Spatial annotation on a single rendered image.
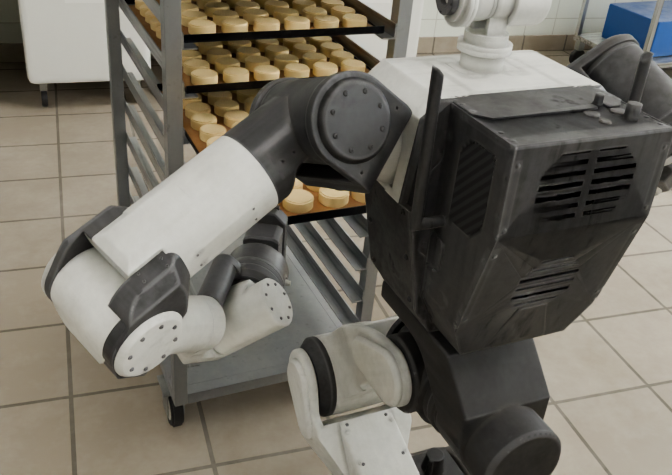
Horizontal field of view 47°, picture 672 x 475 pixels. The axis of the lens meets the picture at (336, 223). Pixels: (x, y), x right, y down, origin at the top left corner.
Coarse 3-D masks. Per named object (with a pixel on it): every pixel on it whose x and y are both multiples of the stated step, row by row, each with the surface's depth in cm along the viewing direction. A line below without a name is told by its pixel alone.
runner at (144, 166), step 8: (128, 136) 202; (128, 144) 204; (136, 144) 205; (136, 152) 194; (136, 160) 196; (144, 160) 197; (144, 168) 187; (144, 176) 188; (152, 176) 190; (152, 184) 181
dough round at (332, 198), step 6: (324, 192) 128; (330, 192) 128; (336, 192) 128; (342, 192) 128; (348, 192) 129; (318, 198) 129; (324, 198) 127; (330, 198) 126; (336, 198) 127; (342, 198) 127; (348, 198) 128; (324, 204) 127; (330, 204) 127; (336, 204) 127; (342, 204) 127
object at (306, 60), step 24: (144, 24) 175; (216, 48) 159; (240, 48) 160; (264, 48) 164; (288, 48) 167; (312, 48) 164; (336, 48) 165; (192, 72) 145; (216, 72) 146; (240, 72) 147; (264, 72) 149; (288, 72) 152; (312, 72) 157; (336, 72) 155
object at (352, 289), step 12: (300, 228) 210; (312, 228) 206; (312, 240) 205; (324, 240) 200; (324, 252) 200; (324, 264) 195; (336, 264) 195; (336, 276) 191; (348, 276) 189; (348, 288) 187; (360, 288) 183; (360, 300) 183
